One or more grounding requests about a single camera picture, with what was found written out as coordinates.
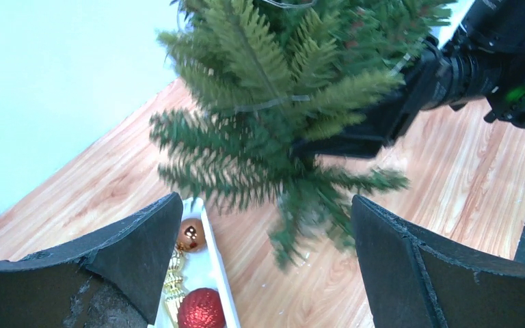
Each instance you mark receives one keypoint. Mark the gold finial ornament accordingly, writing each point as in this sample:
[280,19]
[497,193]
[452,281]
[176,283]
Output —
[173,289]

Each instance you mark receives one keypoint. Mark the red glitter ball ornament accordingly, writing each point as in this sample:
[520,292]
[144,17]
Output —
[201,308]

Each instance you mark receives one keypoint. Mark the bronze ball ornament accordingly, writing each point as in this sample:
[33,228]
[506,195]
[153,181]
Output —
[191,236]

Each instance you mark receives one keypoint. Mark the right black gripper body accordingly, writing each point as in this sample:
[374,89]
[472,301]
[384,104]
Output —
[421,91]

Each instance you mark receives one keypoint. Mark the white ornament tray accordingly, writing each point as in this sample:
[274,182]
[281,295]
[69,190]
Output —
[203,269]

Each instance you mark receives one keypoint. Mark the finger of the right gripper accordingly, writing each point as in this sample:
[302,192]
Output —
[383,125]

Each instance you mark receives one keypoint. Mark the small green christmas tree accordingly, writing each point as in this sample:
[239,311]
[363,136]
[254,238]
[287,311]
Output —
[268,73]

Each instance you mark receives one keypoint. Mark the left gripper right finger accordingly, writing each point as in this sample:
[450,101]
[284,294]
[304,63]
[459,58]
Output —
[414,277]

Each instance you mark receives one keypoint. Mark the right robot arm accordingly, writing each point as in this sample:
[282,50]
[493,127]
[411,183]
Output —
[485,58]

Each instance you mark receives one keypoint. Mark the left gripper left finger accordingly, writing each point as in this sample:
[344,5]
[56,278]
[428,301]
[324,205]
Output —
[111,277]

